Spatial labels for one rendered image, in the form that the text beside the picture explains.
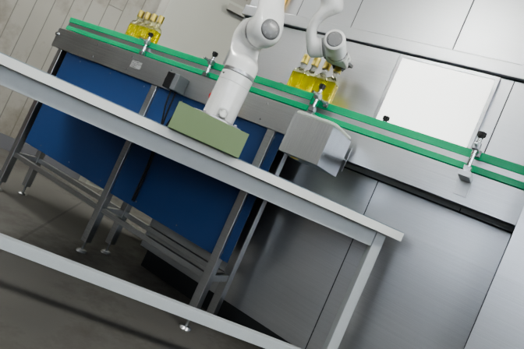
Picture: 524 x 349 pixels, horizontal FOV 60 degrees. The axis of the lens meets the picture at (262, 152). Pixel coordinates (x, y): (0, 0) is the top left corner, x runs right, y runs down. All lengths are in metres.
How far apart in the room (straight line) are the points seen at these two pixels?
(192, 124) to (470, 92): 1.18
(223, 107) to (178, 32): 2.86
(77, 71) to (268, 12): 1.54
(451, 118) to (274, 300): 1.12
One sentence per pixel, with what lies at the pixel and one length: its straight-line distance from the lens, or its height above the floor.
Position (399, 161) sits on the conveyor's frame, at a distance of 1.85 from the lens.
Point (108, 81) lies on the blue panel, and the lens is 2.68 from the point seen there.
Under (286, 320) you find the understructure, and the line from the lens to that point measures 2.17.
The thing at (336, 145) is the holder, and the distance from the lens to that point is 1.73.
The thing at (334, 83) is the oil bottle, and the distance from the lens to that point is 2.07.
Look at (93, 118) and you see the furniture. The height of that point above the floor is 0.67.
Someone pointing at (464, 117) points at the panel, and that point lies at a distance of 2.06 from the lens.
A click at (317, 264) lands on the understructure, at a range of 2.11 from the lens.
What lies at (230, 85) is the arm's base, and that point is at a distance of 1.62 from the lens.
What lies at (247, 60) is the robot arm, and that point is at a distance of 1.64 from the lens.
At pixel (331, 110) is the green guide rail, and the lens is 2.00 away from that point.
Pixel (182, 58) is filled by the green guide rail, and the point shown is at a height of 1.11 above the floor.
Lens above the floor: 0.74
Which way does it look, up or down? 2 degrees up
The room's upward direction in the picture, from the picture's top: 24 degrees clockwise
